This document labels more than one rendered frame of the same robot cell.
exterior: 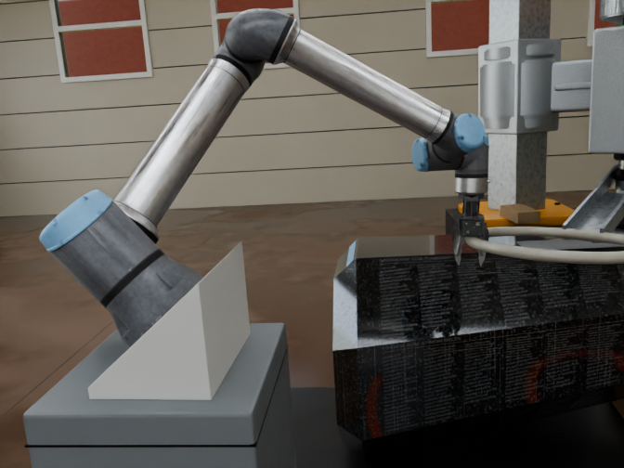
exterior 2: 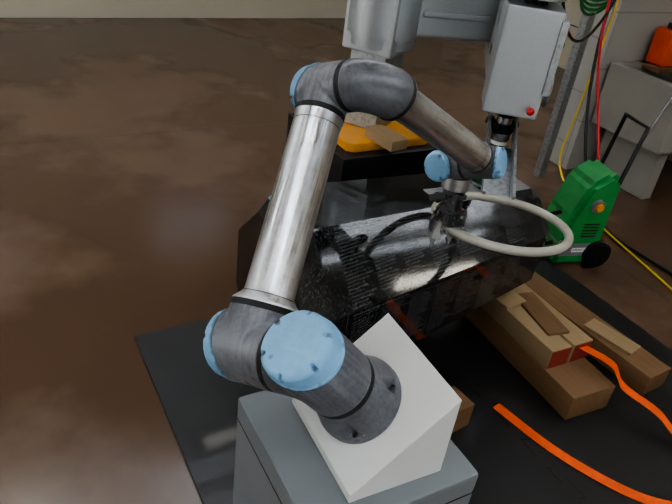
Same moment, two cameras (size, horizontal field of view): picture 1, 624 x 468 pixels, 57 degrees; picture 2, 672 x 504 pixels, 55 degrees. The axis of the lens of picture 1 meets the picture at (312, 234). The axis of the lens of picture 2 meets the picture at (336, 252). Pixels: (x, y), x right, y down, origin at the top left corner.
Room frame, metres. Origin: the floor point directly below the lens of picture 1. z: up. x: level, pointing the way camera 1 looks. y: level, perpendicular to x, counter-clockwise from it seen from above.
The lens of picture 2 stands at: (0.33, 0.99, 1.94)
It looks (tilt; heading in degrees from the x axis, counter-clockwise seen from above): 32 degrees down; 322
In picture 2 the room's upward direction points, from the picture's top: 8 degrees clockwise
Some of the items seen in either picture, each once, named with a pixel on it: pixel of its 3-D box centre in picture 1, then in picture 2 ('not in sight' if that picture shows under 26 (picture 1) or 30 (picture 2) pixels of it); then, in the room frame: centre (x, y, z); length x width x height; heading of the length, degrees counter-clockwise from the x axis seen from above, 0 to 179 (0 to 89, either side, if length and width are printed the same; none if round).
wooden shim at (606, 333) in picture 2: not in sight; (611, 336); (1.44, -1.62, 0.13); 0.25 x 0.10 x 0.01; 6
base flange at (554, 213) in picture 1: (515, 212); (366, 125); (2.74, -1.01, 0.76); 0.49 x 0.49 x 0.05; 84
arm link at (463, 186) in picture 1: (472, 186); (456, 182); (1.59, -0.46, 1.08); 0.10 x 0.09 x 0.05; 75
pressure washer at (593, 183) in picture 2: not in sight; (588, 190); (2.18, -2.26, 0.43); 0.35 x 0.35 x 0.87; 69
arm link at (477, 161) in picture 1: (471, 154); not in sight; (1.60, -0.46, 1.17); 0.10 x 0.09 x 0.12; 108
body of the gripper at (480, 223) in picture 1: (471, 214); (451, 206); (1.58, -0.45, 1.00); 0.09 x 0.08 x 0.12; 165
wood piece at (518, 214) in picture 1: (519, 213); (386, 137); (2.50, -0.93, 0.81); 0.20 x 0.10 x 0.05; 2
